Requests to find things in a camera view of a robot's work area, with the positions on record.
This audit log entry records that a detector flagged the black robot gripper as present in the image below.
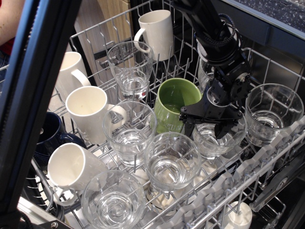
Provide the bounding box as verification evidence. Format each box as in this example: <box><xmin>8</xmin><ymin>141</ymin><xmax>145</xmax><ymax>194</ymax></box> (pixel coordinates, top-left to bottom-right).
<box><xmin>179</xmin><ymin>85</ymin><xmax>243</xmax><ymax>139</ymax></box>

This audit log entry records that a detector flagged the clear glass front bottom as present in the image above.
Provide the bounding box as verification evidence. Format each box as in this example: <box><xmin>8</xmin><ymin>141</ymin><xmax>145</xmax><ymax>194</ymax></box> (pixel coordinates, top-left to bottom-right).
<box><xmin>81</xmin><ymin>170</ymin><xmax>145</xmax><ymax>229</ymax></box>

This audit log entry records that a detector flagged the white mug front left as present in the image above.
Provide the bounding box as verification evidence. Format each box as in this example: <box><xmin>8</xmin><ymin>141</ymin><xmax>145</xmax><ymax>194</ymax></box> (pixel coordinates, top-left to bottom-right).
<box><xmin>47</xmin><ymin>143</ymin><xmax>108</xmax><ymax>207</ymax></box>

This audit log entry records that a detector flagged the person in red shirt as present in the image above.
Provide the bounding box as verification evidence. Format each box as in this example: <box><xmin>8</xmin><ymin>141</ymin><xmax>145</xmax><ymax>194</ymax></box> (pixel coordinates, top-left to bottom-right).
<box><xmin>0</xmin><ymin>0</ymin><xmax>25</xmax><ymax>68</ymax></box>

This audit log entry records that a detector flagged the white mug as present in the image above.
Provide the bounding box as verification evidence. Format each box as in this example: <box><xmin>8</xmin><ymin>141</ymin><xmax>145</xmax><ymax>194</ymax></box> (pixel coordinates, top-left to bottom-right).
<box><xmin>55</xmin><ymin>52</ymin><xmax>91</xmax><ymax>102</ymax></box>
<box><xmin>47</xmin><ymin>143</ymin><xmax>108</xmax><ymax>207</ymax></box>
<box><xmin>65</xmin><ymin>86</ymin><xmax>127</xmax><ymax>145</ymax></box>
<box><xmin>134</xmin><ymin>10</ymin><xmax>174</xmax><ymax>62</ymax></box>

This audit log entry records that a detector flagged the clear glass behind gripper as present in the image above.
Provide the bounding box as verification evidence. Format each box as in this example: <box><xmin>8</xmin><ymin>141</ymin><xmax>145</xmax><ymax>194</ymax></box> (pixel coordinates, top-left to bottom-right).
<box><xmin>197</xmin><ymin>59</ymin><xmax>214</xmax><ymax>93</ymax></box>

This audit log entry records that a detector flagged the white rack wheel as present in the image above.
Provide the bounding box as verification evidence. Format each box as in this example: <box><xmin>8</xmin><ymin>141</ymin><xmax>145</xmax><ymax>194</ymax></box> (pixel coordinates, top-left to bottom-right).
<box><xmin>224</xmin><ymin>201</ymin><xmax>253</xmax><ymax>229</ymax></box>

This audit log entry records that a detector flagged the white mug back centre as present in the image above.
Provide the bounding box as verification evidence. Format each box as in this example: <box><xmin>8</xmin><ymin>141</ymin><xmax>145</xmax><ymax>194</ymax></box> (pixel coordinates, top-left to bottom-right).
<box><xmin>134</xmin><ymin>10</ymin><xmax>174</xmax><ymax>62</ymax></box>

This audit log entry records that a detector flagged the white mug back left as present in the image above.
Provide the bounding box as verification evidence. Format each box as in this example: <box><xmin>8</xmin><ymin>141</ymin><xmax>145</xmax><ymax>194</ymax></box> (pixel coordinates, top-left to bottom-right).
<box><xmin>55</xmin><ymin>52</ymin><xmax>91</xmax><ymax>102</ymax></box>

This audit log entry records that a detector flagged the green ceramic mug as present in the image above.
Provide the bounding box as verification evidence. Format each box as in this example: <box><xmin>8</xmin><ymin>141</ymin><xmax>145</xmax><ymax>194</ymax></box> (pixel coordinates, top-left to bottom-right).
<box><xmin>154</xmin><ymin>78</ymin><xmax>202</xmax><ymax>134</ymax></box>

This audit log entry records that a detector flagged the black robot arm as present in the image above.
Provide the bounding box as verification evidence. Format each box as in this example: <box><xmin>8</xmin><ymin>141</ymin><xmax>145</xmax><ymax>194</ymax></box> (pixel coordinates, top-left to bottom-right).
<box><xmin>172</xmin><ymin>0</ymin><xmax>251</xmax><ymax>139</ymax></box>

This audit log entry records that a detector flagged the metal wire dishwasher rack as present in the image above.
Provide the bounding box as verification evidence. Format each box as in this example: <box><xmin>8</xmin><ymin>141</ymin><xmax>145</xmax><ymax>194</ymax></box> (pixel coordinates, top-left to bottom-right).
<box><xmin>0</xmin><ymin>0</ymin><xmax>305</xmax><ymax>229</ymax></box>

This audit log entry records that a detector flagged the grey plastic tine holder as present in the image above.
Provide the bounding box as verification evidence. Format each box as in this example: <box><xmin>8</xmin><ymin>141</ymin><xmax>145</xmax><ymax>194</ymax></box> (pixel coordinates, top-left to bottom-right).
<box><xmin>158</xmin><ymin>117</ymin><xmax>305</xmax><ymax>229</ymax></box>

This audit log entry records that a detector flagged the white mug middle left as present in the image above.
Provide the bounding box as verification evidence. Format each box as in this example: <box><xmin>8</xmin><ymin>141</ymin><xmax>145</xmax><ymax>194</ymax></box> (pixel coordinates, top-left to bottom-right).
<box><xmin>65</xmin><ymin>86</ymin><xmax>127</xmax><ymax>145</ymax></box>

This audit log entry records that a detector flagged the dark blue mug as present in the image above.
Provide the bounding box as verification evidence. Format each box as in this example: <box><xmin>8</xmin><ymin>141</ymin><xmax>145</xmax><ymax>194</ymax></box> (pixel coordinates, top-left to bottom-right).
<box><xmin>33</xmin><ymin>112</ymin><xmax>86</xmax><ymax>170</ymax></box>

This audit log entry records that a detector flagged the tall clear glass back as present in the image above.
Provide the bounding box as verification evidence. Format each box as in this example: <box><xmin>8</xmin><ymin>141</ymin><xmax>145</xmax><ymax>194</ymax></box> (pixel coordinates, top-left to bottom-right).
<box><xmin>107</xmin><ymin>41</ymin><xmax>153</xmax><ymax>100</ymax></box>

